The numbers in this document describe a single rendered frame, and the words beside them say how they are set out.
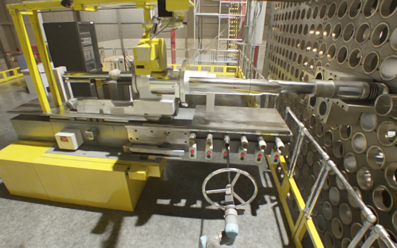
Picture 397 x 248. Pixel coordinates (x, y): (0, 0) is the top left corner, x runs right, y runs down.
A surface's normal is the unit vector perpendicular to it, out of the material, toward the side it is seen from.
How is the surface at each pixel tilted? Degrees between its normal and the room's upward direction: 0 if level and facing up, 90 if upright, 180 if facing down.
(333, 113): 90
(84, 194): 90
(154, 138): 90
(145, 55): 90
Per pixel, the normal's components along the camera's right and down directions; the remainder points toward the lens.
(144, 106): -0.10, 0.45
